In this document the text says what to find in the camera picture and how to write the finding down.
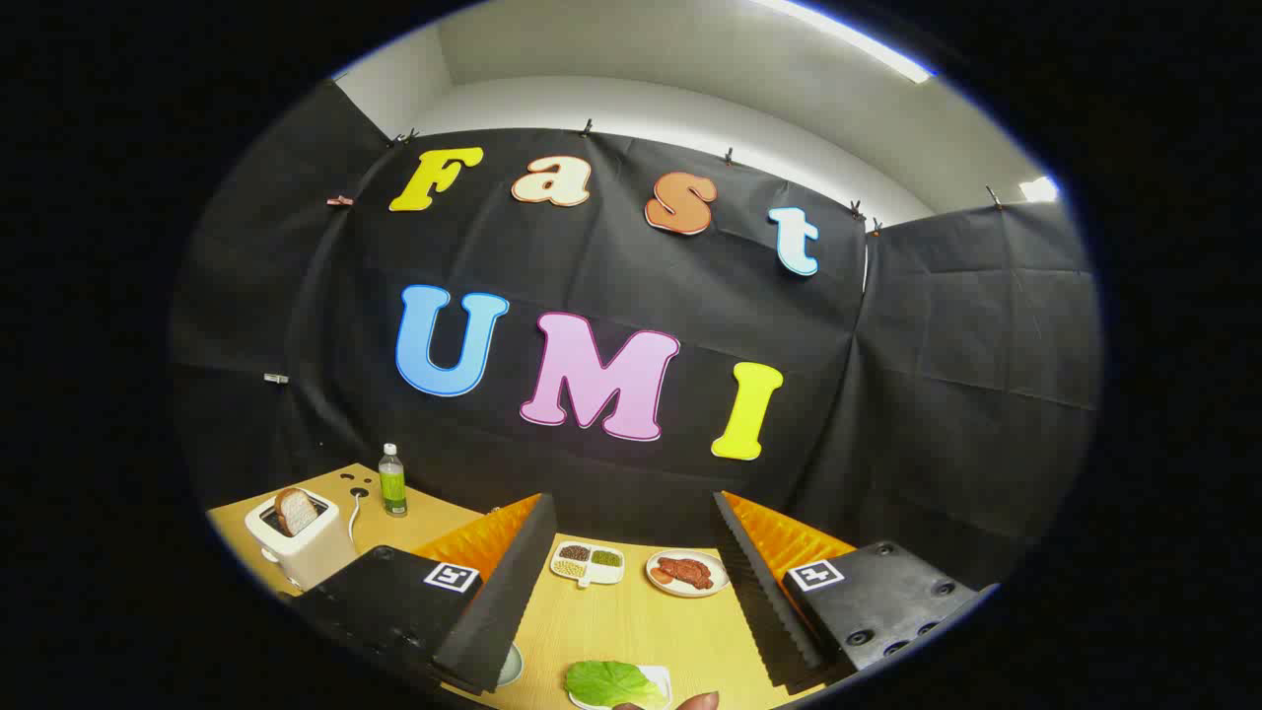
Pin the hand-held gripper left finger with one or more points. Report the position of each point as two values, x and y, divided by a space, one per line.
503 602

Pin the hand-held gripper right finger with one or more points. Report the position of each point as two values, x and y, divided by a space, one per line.
764 602

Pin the green lettuce leaf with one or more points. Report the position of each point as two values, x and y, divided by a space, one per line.
611 682

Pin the bread slice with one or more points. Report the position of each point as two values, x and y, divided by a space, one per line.
296 511

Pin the round white plate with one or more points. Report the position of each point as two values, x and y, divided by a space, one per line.
722 574

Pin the pale green plate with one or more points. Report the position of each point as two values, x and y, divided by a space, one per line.
513 666

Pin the pile of yellow beans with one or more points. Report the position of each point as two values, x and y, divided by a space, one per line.
570 569

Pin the red meat slice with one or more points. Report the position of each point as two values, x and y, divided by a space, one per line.
685 572

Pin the pile of dark beans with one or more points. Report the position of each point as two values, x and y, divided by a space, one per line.
575 553

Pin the white divided dish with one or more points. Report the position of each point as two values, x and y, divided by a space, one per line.
611 575

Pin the pile of green beans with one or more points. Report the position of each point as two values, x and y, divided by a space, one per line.
606 558

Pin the square white plate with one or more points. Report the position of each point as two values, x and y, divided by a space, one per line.
661 678

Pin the green drink bottle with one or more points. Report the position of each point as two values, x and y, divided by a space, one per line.
393 488

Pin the white toaster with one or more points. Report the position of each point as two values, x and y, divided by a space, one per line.
315 557

